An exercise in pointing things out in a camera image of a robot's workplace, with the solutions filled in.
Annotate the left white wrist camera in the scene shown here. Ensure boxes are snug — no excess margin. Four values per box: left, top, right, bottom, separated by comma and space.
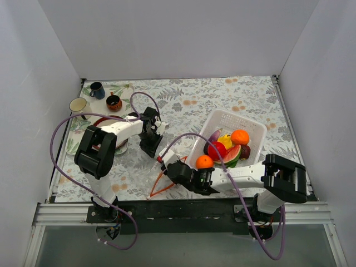
155, 121, 169, 135

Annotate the yellow fake lemon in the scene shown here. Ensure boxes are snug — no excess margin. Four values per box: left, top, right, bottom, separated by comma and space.
217, 134, 233, 149

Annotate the fake watermelon slice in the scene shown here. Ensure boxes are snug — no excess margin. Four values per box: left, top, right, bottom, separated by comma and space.
209, 144, 241, 165

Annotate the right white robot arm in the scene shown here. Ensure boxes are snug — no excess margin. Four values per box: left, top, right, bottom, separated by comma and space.
161, 151, 308, 221

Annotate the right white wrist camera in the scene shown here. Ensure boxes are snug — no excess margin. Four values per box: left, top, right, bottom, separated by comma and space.
156, 149, 180, 169

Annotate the orange fake mandarin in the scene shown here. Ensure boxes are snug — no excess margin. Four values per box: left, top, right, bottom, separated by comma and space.
230, 130, 250, 145

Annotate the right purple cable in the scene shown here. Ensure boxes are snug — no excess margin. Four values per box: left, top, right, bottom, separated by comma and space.
160, 132, 286, 261

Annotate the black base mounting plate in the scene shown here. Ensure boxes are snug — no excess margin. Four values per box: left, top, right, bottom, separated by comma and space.
86, 197, 286, 235

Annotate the white perforated plastic basket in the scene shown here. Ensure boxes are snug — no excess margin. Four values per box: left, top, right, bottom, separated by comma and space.
186, 108, 268, 192

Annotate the floral patterned tablecloth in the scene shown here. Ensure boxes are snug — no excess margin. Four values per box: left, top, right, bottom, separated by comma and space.
54, 75, 311, 203

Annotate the brown orange small cup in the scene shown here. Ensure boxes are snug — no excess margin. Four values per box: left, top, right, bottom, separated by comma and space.
106, 92, 122, 112

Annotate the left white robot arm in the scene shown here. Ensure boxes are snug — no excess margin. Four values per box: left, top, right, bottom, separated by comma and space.
74, 107, 165, 223

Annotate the aluminium frame rail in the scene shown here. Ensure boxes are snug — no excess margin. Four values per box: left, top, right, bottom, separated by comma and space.
32, 202, 334, 226

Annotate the cream enamel mug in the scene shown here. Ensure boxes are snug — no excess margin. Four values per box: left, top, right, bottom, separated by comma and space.
69, 97, 92, 120

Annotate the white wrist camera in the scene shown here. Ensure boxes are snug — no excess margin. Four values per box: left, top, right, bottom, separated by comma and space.
156, 149, 180, 169
155, 121, 169, 135

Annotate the clear zip top bag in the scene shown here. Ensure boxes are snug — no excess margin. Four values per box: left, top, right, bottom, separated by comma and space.
122, 139, 190, 200

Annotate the dark blue mug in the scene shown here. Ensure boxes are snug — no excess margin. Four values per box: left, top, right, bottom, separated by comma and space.
89, 82, 105, 100

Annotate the purple cable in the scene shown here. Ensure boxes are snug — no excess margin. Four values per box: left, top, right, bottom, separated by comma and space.
50, 91, 162, 250
160, 132, 286, 261

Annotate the leaf patterned serving tray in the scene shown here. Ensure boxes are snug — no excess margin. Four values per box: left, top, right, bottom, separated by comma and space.
66, 82, 134, 155

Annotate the red fake apple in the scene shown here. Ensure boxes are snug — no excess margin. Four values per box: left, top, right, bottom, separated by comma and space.
207, 141, 227, 161

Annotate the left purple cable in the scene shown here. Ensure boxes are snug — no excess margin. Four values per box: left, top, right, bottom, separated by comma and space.
50, 91, 162, 250

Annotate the purple fake eggplant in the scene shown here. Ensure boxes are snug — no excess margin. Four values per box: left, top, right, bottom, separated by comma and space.
203, 128, 223, 155

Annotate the red rimmed plate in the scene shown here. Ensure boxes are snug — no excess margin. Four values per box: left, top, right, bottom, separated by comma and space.
93, 118, 128, 149

